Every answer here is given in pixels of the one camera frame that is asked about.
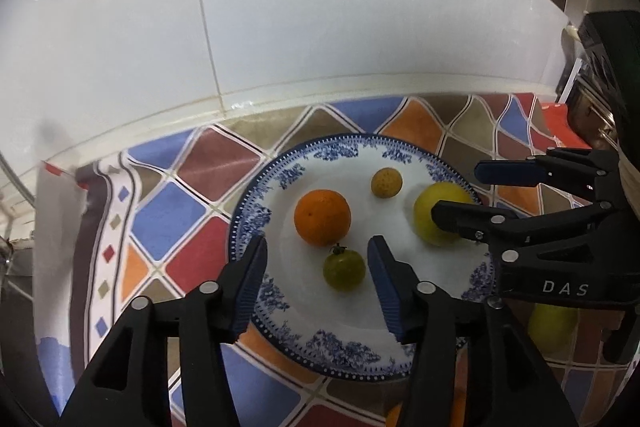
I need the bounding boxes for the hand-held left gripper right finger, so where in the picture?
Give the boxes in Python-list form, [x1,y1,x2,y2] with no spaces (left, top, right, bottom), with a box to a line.
[367,235,581,427]

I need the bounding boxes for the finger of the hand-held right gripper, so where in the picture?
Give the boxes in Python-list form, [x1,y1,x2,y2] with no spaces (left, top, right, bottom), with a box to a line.
[474,147,623,202]
[431,200,621,258]

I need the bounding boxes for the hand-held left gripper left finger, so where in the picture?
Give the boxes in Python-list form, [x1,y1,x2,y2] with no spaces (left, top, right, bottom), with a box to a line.
[57,234,268,427]

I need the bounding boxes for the green apple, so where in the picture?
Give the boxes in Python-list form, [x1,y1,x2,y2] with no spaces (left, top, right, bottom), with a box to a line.
[413,181,481,247]
[527,304,578,355]

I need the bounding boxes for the blue floral white plate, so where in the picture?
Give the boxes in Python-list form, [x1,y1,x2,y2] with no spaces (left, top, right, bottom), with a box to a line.
[227,133,501,380]

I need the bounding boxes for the green tomato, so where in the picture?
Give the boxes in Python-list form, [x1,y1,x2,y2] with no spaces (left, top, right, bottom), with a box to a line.
[322,243,367,292]

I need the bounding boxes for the red mat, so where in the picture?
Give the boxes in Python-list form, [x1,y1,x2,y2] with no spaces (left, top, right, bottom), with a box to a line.
[537,99,590,146]

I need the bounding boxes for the large orange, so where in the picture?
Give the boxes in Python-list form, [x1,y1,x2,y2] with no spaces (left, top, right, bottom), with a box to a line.
[294,189,352,248]

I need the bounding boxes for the small yellow speckled fruit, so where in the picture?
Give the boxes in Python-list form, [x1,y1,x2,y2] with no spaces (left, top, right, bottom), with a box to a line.
[370,167,404,198]

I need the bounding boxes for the colourful checkered table mat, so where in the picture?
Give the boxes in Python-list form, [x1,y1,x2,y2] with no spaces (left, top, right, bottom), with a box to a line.
[32,92,636,427]

